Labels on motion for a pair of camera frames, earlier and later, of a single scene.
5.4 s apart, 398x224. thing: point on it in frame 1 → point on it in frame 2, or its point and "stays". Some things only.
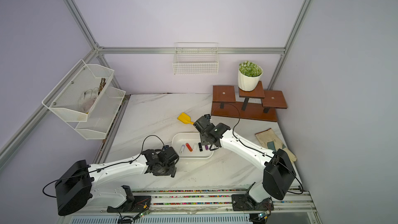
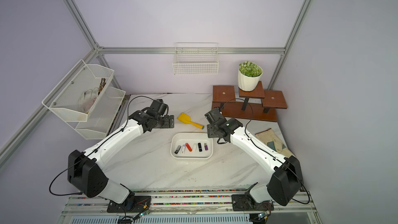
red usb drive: [189, 147] stays
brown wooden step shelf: [250, 105] stays
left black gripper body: [168, 169] → [164, 122]
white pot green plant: [249, 75] stays
